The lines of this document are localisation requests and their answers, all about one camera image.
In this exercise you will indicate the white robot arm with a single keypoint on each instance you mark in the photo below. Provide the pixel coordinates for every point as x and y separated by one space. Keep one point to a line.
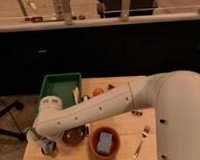
175 96

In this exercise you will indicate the small dark red object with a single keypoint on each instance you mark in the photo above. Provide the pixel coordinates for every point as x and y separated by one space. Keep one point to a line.
110 86

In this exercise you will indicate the green plastic bin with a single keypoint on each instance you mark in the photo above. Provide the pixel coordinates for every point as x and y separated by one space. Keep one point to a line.
57 91

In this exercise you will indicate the small brown object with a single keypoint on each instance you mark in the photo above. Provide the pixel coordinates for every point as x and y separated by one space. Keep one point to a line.
138 113

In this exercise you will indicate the orange bowl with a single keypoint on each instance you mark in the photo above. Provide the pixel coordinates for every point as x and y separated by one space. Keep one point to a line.
94 138

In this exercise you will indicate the silver fork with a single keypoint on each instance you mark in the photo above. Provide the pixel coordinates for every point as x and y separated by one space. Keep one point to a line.
145 133

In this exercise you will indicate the black chair base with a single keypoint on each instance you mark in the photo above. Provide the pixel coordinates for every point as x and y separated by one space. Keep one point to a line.
8 125

